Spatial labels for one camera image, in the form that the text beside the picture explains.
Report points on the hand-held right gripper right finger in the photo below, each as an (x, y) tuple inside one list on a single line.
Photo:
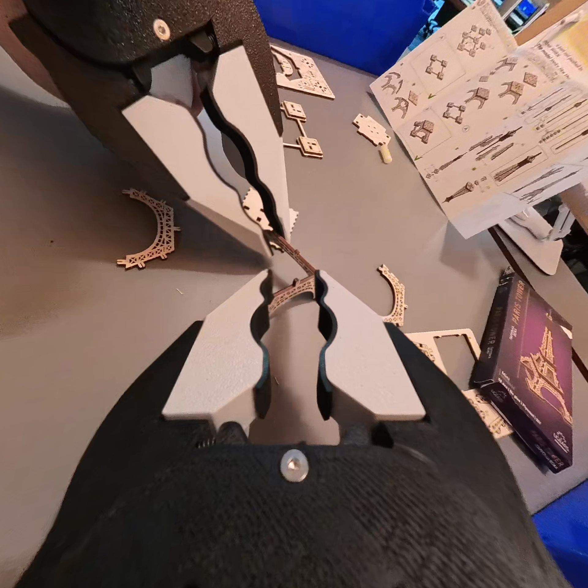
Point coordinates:
[(372, 367)]

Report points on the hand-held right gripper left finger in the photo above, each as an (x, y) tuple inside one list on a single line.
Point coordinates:
[(216, 363)]

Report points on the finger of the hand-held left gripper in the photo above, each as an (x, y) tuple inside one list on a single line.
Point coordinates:
[(255, 115), (170, 147)]

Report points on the wooden lattice arch piece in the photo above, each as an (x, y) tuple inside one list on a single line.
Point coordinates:
[(158, 229), (294, 255), (294, 294), (397, 294)]

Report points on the wooden sprue with square plates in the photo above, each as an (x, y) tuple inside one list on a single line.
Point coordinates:
[(310, 146)]

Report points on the wooden sheet with arch cutouts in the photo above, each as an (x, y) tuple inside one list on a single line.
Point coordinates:
[(305, 69)]

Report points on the square toothed wooden plate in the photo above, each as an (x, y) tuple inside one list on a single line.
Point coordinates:
[(252, 204)]

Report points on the cross-shaped wooden plate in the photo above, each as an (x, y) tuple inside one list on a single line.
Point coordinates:
[(372, 131)]

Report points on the wooden puzzle part sheet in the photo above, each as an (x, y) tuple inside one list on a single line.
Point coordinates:
[(487, 411)]

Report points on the blue plastic bin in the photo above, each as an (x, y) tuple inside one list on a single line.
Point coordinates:
[(565, 542), (344, 27)]

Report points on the pale wax stick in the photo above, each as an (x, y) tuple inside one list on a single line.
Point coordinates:
[(386, 154)]

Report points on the purple puzzle box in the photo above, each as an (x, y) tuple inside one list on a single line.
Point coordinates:
[(528, 367)]

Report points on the white assembly instruction sheet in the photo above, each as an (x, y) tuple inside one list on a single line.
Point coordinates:
[(459, 138)]

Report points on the white stand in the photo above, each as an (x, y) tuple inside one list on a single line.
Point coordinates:
[(537, 243)]

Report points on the printed colour leaflet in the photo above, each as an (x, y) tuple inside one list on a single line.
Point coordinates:
[(565, 50)]

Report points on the empty wooden frame sheet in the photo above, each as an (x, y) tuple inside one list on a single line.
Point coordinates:
[(422, 347)]

